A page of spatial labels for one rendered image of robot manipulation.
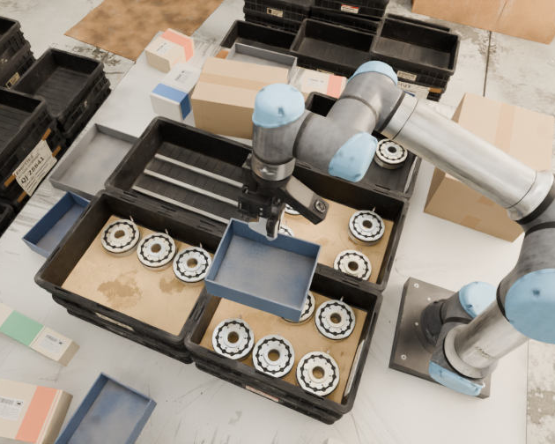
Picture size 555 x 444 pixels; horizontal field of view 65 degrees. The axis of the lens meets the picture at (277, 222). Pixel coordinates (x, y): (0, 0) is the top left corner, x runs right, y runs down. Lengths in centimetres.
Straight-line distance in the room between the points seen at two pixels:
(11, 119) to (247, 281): 155
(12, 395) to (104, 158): 80
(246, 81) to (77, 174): 66
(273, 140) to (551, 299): 45
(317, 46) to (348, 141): 198
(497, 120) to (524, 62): 201
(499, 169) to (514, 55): 291
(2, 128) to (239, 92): 109
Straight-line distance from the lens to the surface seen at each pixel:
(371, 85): 74
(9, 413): 130
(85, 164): 166
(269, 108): 65
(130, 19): 350
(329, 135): 65
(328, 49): 259
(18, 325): 137
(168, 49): 191
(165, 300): 120
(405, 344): 129
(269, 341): 111
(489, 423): 138
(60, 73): 256
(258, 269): 95
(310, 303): 115
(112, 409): 128
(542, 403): 230
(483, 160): 77
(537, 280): 73
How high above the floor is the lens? 192
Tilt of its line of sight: 59 degrees down
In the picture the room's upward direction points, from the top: 5 degrees clockwise
